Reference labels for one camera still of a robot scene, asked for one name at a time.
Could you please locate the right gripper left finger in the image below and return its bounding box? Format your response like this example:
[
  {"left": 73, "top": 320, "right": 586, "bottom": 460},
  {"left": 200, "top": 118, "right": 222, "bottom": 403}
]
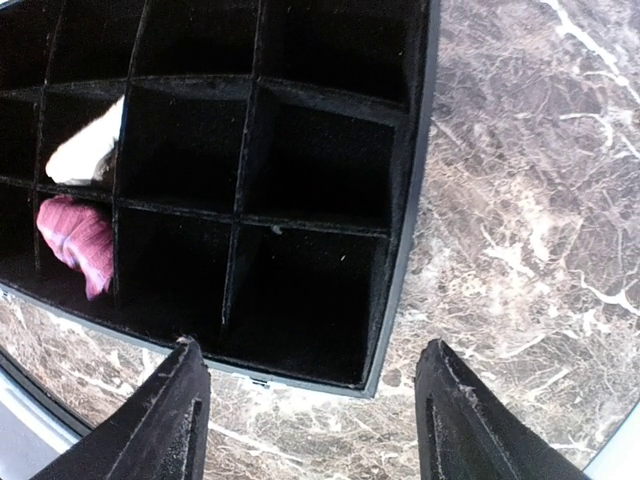
[{"left": 34, "top": 339, "right": 211, "bottom": 479}]

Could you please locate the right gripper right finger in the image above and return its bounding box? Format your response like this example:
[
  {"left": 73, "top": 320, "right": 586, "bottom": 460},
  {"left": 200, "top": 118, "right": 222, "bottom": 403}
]
[{"left": 415, "top": 339, "right": 587, "bottom": 480}]

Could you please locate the magenta purple sock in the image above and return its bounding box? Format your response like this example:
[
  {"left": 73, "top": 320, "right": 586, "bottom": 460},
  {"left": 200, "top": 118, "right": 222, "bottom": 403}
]
[{"left": 36, "top": 195, "right": 115, "bottom": 300}]

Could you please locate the cream brown sock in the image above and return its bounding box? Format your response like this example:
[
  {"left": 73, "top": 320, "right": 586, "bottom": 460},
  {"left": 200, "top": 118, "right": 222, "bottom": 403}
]
[{"left": 45, "top": 96, "right": 124, "bottom": 185}]

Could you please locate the black display box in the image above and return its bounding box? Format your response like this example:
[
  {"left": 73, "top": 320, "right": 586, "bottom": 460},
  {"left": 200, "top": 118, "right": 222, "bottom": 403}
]
[{"left": 1, "top": 1, "right": 441, "bottom": 398}]

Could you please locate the white cable duct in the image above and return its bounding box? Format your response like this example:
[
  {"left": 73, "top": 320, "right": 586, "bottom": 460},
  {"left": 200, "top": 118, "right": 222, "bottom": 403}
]
[{"left": 0, "top": 371, "right": 80, "bottom": 480}]

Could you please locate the black front rail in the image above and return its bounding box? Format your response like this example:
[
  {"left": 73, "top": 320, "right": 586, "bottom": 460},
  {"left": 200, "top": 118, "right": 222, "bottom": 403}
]
[{"left": 1, "top": 348, "right": 94, "bottom": 438}]

